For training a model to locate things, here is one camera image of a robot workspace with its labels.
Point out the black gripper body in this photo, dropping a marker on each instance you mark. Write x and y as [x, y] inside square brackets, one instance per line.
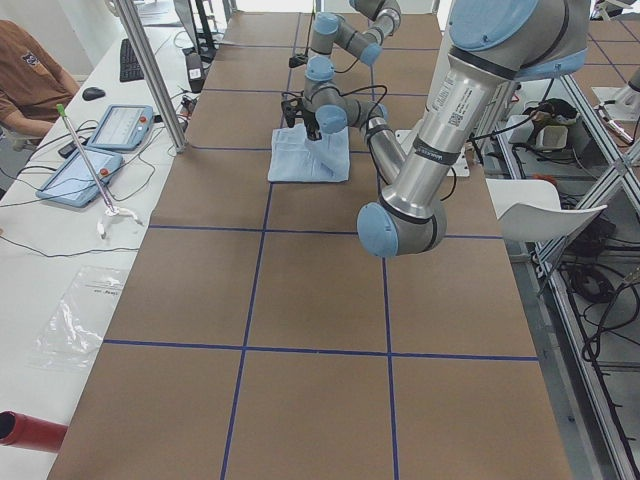
[310, 118]

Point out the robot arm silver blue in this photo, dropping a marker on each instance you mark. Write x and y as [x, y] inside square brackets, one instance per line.
[492, 42]
[329, 29]

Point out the black keyboard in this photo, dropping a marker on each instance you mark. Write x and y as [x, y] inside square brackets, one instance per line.
[129, 66]

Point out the person in brown shirt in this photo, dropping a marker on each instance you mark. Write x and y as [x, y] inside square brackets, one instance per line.
[33, 83]

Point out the blue teach pendant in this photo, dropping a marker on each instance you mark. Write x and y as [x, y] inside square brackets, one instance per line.
[122, 127]
[72, 184]

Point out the black computer mouse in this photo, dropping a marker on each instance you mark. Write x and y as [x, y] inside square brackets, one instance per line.
[93, 93]

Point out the blue teach pendant far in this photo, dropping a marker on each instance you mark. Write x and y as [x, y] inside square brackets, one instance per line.
[122, 127]

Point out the blue teach pendant near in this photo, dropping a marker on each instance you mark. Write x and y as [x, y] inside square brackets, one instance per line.
[72, 184]

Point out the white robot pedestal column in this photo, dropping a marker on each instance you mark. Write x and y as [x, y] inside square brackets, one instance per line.
[455, 104]

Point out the white moulded chair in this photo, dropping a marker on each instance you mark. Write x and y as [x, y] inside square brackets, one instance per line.
[530, 211]

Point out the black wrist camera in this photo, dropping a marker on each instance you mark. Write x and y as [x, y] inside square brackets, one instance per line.
[292, 110]
[297, 60]

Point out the black power adapter with label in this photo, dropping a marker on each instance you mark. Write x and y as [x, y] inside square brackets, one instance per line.
[195, 72]

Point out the red cylinder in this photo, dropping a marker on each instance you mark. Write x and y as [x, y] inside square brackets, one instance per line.
[27, 432]

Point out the white rod stand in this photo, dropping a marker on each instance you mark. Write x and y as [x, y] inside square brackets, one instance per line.
[111, 215]

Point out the aluminium frame post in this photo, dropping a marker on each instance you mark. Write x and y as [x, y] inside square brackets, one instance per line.
[134, 29]

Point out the clear plastic bag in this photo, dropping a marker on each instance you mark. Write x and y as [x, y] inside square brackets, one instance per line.
[70, 340]

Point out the light blue button-up shirt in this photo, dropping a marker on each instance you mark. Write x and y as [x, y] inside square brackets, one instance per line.
[295, 158]

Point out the pink rod green tip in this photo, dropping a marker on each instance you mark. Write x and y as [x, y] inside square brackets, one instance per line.
[61, 111]

